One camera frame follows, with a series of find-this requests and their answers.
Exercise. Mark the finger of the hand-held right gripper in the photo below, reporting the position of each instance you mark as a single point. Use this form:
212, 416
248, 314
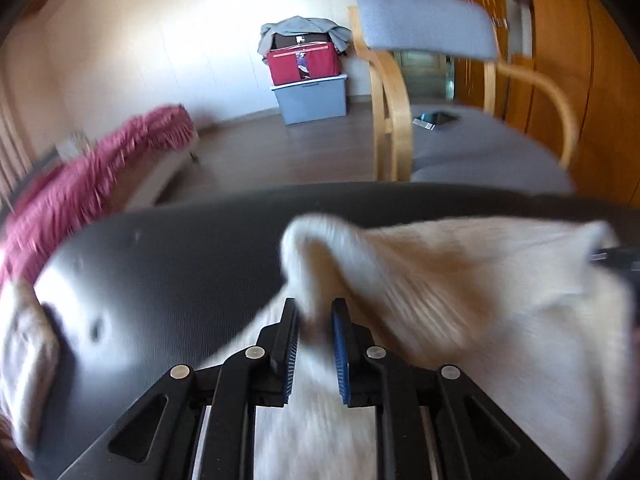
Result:
620, 259

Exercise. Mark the grey plastic storage bin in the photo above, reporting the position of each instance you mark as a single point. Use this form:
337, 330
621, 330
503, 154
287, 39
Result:
312, 102

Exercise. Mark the red fabric storage box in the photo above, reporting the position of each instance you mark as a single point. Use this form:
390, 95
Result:
285, 67

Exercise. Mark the bed base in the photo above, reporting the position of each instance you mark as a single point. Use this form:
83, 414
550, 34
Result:
160, 175

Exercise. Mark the grey wooden armchair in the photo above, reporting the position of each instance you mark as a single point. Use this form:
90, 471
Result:
475, 155

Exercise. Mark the black smartphone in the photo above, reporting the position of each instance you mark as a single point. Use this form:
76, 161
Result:
435, 120

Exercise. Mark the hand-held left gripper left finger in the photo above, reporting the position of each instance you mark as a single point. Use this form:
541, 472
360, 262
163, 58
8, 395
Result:
292, 355

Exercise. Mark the grey garment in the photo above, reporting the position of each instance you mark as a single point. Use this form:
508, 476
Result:
305, 26

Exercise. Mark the white knit sweater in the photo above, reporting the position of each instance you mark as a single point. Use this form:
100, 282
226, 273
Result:
450, 285

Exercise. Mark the wooden wardrobe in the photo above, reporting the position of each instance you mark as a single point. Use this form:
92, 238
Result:
575, 60

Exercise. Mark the red ruffled bedspread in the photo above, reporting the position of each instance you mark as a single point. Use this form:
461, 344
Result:
95, 180

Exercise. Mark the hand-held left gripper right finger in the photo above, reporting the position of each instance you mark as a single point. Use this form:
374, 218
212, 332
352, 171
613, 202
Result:
340, 355

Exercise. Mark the folded beige cloth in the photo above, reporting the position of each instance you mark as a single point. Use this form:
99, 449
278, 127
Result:
25, 360

